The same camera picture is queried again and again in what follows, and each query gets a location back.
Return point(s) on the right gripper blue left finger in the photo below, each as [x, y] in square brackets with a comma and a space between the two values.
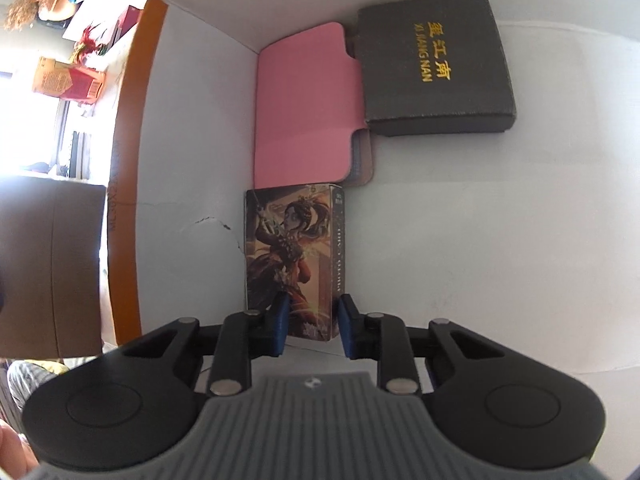
[278, 317]

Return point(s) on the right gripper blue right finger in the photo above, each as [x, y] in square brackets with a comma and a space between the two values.
[350, 324]

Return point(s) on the illustrated playing card box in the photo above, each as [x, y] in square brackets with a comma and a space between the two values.
[294, 244]

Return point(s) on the dark grey gift box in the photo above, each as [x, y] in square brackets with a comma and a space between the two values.
[433, 66]

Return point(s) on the orange cardboard box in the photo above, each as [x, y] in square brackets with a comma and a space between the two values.
[530, 237]

